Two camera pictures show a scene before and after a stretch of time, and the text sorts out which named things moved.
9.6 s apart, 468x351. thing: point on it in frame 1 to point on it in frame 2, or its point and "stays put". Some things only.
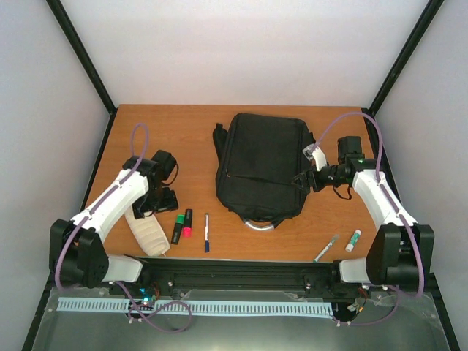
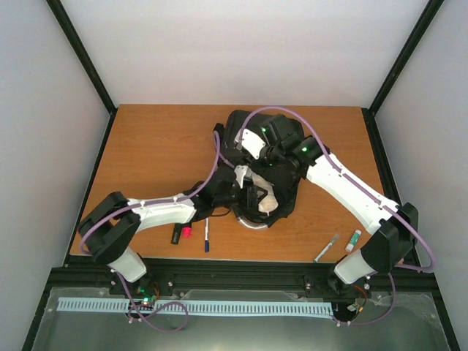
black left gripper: (170, 203) to (248, 198)
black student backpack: (258, 158) stays put
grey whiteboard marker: (336, 237) stays put
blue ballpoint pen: (207, 246) stays put
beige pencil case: (148, 233) to (270, 202)
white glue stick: (349, 248) stays put
